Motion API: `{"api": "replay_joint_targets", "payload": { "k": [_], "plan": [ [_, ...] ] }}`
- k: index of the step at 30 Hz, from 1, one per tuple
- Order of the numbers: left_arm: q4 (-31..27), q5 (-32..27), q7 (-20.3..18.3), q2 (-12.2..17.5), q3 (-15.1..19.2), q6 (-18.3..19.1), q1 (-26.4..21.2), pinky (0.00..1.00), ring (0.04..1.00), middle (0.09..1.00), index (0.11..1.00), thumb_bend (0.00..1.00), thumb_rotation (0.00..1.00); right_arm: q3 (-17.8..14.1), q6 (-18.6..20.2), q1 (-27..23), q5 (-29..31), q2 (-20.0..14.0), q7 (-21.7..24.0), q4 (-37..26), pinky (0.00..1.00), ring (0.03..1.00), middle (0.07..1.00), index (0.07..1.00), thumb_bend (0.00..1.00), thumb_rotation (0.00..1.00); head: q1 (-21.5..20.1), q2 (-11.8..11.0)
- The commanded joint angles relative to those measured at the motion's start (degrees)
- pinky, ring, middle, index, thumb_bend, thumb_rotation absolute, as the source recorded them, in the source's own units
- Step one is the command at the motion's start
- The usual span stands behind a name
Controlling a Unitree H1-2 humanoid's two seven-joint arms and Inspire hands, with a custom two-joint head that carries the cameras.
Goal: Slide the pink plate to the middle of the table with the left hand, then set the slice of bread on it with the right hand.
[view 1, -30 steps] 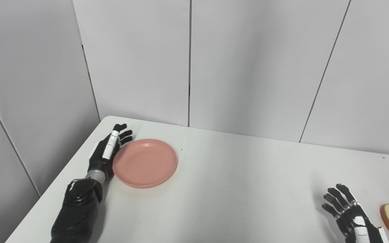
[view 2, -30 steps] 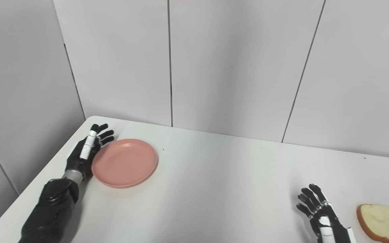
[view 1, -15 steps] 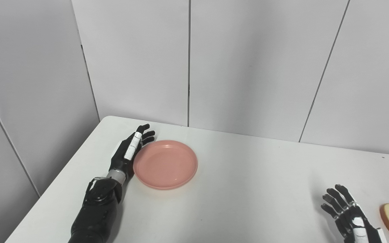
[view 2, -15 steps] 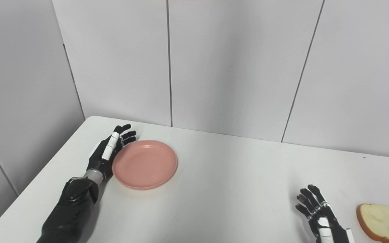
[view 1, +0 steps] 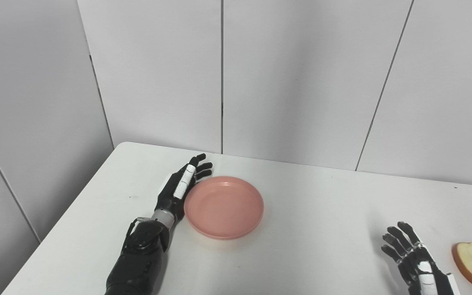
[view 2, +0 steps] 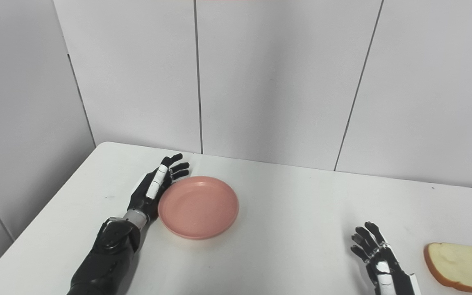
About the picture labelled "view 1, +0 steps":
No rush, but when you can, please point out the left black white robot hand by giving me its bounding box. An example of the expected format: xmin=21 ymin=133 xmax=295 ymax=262
xmin=154 ymin=153 xmax=213 ymax=216

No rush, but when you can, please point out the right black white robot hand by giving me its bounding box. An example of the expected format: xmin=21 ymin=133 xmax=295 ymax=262
xmin=381 ymin=221 xmax=461 ymax=295

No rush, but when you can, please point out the pink round plate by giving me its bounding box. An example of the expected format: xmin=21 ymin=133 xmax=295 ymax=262
xmin=184 ymin=176 xmax=265 ymax=240

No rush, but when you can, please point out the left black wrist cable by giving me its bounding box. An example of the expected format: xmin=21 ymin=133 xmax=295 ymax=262
xmin=124 ymin=217 xmax=151 ymax=246

